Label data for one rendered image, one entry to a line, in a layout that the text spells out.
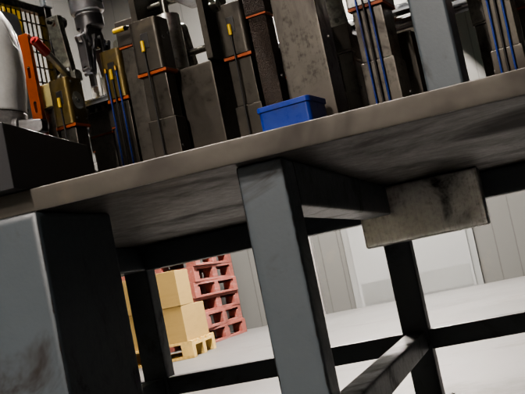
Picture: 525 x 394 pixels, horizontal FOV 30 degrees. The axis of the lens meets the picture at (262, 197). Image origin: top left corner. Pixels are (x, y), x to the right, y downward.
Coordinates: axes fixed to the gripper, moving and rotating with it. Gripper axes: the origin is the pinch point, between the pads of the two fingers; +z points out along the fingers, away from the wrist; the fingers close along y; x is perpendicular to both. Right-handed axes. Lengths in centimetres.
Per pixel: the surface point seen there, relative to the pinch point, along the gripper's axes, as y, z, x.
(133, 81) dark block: -24.6, 7.0, -23.5
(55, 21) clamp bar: -17.2, -15.4, -0.9
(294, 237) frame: -72, 52, -74
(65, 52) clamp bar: -16.0, -7.4, -1.3
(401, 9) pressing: -9, 6, -84
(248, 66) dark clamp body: -23, 11, -52
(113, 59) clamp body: -23.0, 0.1, -18.6
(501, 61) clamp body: -20, 24, -104
